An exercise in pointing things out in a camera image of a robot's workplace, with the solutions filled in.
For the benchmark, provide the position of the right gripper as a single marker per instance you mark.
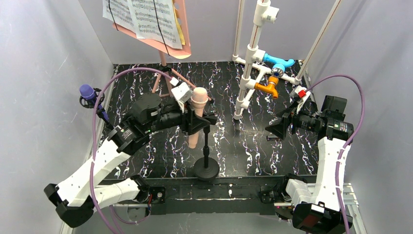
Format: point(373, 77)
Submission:
point(290, 120)

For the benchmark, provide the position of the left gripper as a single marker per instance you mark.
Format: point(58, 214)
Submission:
point(187, 120)

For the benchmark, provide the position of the pink microphone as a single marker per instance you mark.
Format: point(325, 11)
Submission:
point(198, 101)

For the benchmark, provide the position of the black round-base mic stand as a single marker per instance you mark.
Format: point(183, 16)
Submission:
point(206, 168)

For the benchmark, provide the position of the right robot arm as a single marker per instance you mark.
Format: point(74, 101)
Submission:
point(317, 211)

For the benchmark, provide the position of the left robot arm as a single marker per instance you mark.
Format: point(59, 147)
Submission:
point(79, 196)

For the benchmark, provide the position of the small black comb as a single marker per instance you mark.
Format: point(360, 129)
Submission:
point(273, 138)

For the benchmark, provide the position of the orange faucet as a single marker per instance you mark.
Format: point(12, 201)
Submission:
point(270, 88)

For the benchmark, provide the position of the blue faucet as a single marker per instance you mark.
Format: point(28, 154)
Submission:
point(279, 65)

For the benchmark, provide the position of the pink music stand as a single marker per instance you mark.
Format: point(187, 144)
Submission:
point(164, 69)

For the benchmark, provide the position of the sheet music pages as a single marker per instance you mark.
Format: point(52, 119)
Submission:
point(147, 19)

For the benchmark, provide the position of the purple microphone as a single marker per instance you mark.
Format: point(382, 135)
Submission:
point(87, 92)

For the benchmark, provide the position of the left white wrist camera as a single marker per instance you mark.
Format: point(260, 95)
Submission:
point(181, 91)

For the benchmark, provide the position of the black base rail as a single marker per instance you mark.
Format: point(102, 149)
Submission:
point(223, 195)

